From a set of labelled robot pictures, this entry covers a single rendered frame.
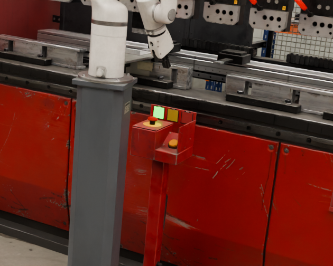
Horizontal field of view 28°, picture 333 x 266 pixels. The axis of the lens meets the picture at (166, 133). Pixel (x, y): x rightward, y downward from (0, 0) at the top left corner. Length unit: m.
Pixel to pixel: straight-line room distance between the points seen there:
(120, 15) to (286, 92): 0.81
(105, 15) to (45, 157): 1.13
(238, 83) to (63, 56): 0.87
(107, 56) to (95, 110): 0.18
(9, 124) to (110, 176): 1.07
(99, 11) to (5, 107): 1.16
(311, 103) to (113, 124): 0.84
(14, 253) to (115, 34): 1.43
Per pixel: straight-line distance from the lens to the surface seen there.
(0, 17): 3.48
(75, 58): 3.10
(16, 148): 3.25
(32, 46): 3.24
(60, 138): 3.07
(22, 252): 3.27
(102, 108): 2.22
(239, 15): 2.71
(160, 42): 2.68
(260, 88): 2.71
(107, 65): 2.21
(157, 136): 2.53
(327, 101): 2.64
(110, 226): 2.35
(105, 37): 2.20
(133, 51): 2.85
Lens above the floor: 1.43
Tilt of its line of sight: 15 degrees down
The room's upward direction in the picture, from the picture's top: 5 degrees clockwise
